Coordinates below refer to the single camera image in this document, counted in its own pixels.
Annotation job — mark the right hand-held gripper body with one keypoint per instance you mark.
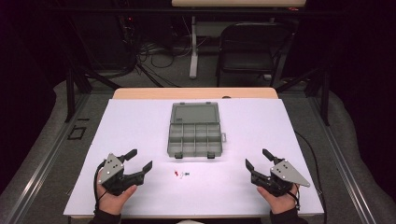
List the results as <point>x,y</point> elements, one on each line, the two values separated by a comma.
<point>286,172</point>

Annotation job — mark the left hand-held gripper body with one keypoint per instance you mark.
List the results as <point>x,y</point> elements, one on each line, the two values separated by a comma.
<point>112,168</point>

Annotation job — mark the white push pin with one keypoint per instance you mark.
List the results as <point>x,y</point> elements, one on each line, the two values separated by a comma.
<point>181,176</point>

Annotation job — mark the grey plastic compartment box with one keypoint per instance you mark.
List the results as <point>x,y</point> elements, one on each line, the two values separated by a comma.
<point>194,140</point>

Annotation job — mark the person's right hand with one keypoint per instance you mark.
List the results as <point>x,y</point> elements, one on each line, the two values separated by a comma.
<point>281,203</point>

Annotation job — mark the person's left hand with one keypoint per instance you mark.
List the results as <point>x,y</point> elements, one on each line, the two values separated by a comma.
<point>112,202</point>

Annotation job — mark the white table cover board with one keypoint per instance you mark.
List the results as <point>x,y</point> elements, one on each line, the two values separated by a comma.
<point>130,124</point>

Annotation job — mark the person's light clothing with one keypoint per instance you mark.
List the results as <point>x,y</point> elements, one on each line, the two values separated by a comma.
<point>190,222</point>

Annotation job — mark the light wooden table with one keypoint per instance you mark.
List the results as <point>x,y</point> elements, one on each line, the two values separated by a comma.
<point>193,92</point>

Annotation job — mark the black folding chair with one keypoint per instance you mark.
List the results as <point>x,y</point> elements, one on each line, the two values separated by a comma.
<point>246,60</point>

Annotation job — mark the white-legged desk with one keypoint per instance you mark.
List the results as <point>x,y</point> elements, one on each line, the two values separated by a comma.
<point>193,62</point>

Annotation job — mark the metal floor rail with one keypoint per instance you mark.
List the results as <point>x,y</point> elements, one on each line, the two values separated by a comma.
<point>342,158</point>
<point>46,158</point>

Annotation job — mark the black metal frame stand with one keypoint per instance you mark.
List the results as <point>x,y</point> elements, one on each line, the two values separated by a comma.
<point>325,99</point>
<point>70,93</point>

